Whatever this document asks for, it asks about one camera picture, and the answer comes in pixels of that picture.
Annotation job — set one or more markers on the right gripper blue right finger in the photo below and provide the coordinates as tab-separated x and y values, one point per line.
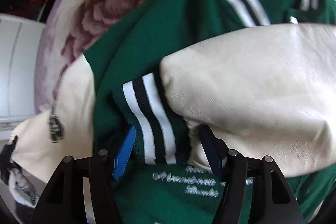
230	167

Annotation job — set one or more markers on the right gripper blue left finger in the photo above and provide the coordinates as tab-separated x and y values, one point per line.
106	167

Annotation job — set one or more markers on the floral bed blanket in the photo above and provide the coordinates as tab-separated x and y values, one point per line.
71	28

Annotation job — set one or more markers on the green varsity jacket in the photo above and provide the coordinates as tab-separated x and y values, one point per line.
260	73

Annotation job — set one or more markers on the white sliding wardrobe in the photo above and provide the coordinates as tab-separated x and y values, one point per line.
20	40

